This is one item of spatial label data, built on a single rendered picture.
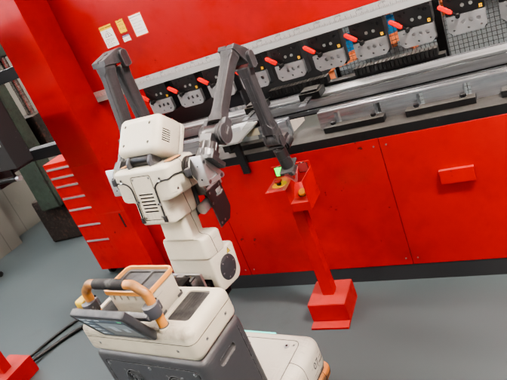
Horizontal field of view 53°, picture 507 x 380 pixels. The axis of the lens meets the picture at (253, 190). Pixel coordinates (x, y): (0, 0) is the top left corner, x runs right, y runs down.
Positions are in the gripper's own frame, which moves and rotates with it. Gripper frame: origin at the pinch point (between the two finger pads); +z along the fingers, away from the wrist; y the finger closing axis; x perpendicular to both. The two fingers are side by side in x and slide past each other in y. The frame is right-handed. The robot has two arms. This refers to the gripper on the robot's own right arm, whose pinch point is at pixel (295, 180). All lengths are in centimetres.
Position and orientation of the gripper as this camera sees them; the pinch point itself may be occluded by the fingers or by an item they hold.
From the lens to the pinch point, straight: 237.7
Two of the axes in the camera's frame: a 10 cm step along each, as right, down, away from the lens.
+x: -8.7, 1.6, 4.6
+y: 2.4, -6.8, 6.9
